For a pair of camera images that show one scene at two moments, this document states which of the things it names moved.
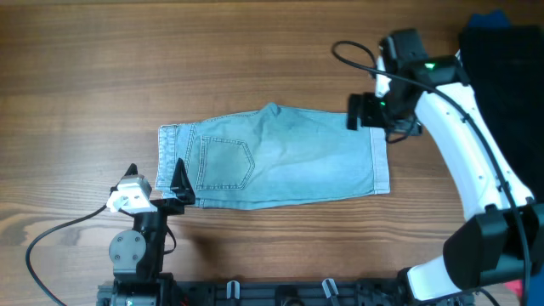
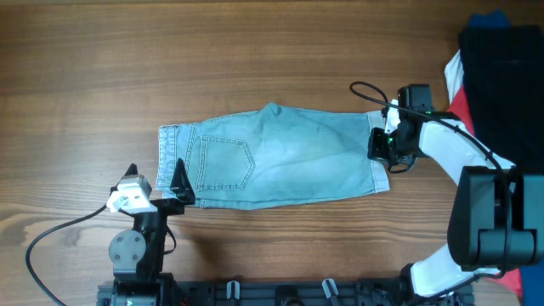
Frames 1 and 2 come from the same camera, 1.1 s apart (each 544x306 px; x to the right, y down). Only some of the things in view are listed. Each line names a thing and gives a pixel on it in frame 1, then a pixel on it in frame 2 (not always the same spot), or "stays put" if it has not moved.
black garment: x=504 y=65 stays put
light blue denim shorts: x=274 y=155 stays put
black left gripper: x=164 y=206 stays put
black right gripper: x=354 y=111 to x=380 y=146
